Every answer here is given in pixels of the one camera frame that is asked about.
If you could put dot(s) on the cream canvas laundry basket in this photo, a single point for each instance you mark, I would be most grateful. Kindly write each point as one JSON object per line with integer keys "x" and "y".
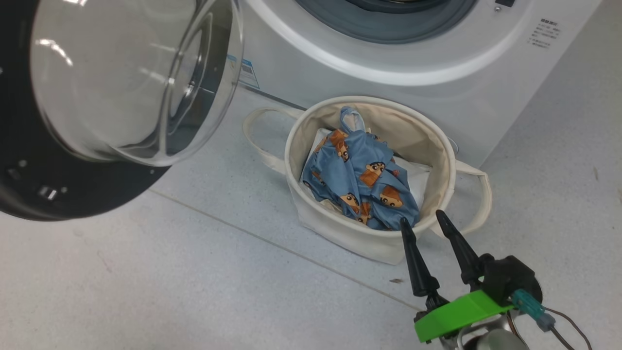
{"x": 340, "y": 233}

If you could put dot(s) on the blue cartoon print garment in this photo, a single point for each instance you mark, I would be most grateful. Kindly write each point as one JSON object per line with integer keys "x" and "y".
{"x": 359, "y": 180}

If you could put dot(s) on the black round glass washer door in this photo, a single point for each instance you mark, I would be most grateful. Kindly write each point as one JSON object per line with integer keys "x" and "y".
{"x": 29, "y": 184}

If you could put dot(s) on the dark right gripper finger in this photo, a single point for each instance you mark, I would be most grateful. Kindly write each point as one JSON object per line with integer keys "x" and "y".
{"x": 461, "y": 253}
{"x": 419, "y": 267}

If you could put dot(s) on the black text warning label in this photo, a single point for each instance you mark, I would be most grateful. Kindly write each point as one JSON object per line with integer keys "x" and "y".
{"x": 544, "y": 34}

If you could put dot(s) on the blue energy label sticker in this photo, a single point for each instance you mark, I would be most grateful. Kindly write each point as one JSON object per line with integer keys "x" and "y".
{"x": 249, "y": 74}

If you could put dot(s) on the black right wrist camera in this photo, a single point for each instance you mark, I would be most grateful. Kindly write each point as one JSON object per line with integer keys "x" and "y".
{"x": 510, "y": 277}

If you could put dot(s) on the white front-load washing machine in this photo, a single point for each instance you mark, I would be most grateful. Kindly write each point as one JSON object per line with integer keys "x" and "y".
{"x": 486, "y": 97}

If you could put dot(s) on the white folded cloth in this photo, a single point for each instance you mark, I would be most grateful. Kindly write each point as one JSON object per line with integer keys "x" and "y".
{"x": 419, "y": 177}

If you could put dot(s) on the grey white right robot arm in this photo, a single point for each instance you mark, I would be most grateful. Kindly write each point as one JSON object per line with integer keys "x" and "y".
{"x": 495, "y": 340}

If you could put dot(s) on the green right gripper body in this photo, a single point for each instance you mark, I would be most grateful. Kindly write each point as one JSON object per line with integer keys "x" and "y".
{"x": 452, "y": 313}

